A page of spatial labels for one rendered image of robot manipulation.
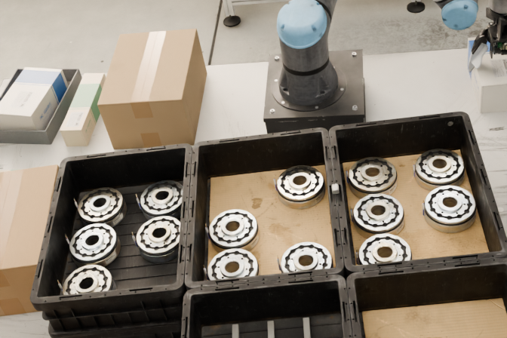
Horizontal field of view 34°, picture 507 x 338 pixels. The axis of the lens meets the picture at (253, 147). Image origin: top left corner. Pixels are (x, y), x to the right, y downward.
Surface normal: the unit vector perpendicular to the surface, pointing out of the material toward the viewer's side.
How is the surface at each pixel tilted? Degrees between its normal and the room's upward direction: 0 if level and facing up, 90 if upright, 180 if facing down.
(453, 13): 93
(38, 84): 0
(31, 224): 0
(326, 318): 0
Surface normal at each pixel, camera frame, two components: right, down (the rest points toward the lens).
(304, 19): -0.16, -0.59
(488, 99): -0.02, 0.69
